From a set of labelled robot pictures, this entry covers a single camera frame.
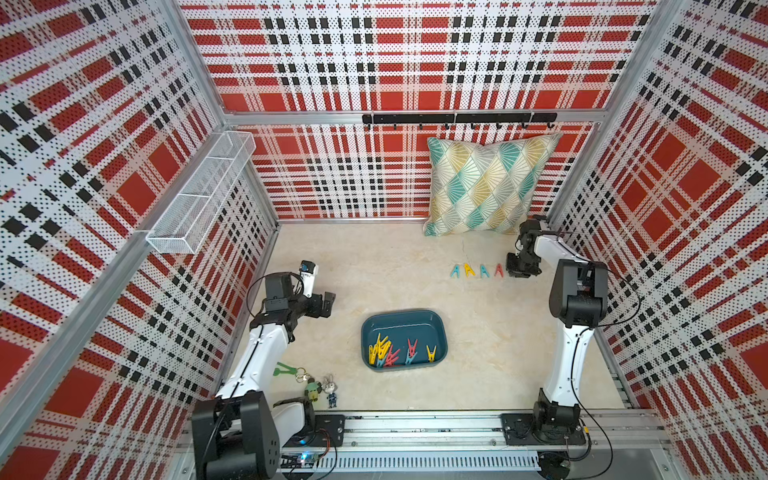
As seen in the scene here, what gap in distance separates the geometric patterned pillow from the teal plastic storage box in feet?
1.26

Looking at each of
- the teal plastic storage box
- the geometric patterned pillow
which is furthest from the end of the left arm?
the geometric patterned pillow

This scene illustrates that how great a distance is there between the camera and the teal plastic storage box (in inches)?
33.6

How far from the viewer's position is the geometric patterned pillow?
92 centimetres

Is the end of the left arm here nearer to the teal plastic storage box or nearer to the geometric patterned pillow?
the teal plastic storage box
